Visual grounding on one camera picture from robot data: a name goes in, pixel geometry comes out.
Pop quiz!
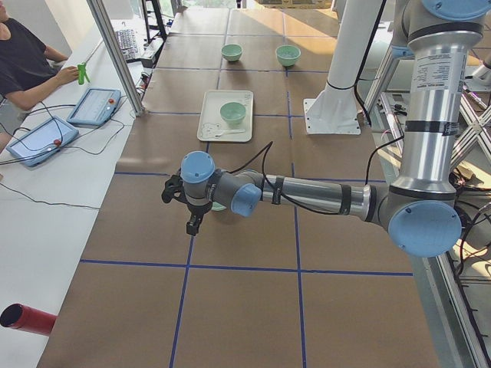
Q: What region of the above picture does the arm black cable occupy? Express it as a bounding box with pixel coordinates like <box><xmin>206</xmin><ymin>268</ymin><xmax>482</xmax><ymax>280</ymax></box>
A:
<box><xmin>229</xmin><ymin>140</ymin><xmax>404</xmax><ymax>215</ymax></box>

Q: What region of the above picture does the cream bear serving tray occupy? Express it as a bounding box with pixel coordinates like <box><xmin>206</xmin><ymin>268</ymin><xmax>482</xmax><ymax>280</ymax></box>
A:
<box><xmin>197</xmin><ymin>90</ymin><xmax>253</xmax><ymax>143</ymax></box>

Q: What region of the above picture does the green bowl on tray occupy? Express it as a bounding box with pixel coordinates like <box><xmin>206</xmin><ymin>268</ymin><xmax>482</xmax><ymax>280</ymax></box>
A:
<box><xmin>219</xmin><ymin>102</ymin><xmax>246</xmax><ymax>126</ymax></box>

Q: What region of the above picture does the red cylinder tube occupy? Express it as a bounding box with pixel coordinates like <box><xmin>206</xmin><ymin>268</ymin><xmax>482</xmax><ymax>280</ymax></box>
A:
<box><xmin>1</xmin><ymin>304</ymin><xmax>57</xmax><ymax>336</ymax></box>

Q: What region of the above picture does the black keyboard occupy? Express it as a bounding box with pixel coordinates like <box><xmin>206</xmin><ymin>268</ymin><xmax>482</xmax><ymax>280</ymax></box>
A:
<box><xmin>115</xmin><ymin>29</ymin><xmax>140</xmax><ymax>63</ymax></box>

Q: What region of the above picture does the person in black shirt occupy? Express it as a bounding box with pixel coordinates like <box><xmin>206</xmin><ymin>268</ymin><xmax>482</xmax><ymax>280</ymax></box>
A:
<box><xmin>0</xmin><ymin>0</ymin><xmax>80</xmax><ymax>110</ymax></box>

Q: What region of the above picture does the green bowl with ice cubes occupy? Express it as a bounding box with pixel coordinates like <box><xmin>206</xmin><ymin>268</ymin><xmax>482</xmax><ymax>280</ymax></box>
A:
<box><xmin>275</xmin><ymin>44</ymin><xmax>302</xmax><ymax>67</ymax></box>

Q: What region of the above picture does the blue teach pendant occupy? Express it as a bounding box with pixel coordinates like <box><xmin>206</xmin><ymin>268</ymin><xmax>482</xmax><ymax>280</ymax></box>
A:
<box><xmin>6</xmin><ymin>116</ymin><xmax>79</xmax><ymax>167</ymax></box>
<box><xmin>67</xmin><ymin>87</ymin><xmax>121</xmax><ymax>127</ymax></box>

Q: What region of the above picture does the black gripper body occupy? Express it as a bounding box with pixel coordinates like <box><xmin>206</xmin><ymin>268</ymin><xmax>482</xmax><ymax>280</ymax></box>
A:
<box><xmin>161</xmin><ymin>174</ymin><xmax>213</xmax><ymax>221</ymax></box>

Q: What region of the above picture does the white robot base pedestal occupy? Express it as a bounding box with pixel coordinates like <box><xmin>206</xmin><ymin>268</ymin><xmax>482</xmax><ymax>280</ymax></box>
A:
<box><xmin>304</xmin><ymin>0</ymin><xmax>385</xmax><ymax>135</ymax></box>

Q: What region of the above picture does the near blue teach pendant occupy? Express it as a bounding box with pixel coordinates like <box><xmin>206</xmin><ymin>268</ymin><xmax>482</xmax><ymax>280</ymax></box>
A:
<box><xmin>6</xmin><ymin>116</ymin><xmax>79</xmax><ymax>167</ymax></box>

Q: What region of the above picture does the aluminium frame post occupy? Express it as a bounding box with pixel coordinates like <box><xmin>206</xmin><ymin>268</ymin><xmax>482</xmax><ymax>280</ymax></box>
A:
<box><xmin>87</xmin><ymin>0</ymin><xmax>145</xmax><ymax>117</ymax></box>

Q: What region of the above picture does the far blue teach pendant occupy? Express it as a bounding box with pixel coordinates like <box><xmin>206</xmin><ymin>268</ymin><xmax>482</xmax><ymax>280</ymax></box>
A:
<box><xmin>67</xmin><ymin>87</ymin><xmax>121</xmax><ymax>127</ymax></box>

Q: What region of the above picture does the white plastic spoon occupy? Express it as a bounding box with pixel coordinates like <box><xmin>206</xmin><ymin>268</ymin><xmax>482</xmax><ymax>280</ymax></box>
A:
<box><xmin>213</xmin><ymin>129</ymin><xmax>245</xmax><ymax>138</ymax></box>

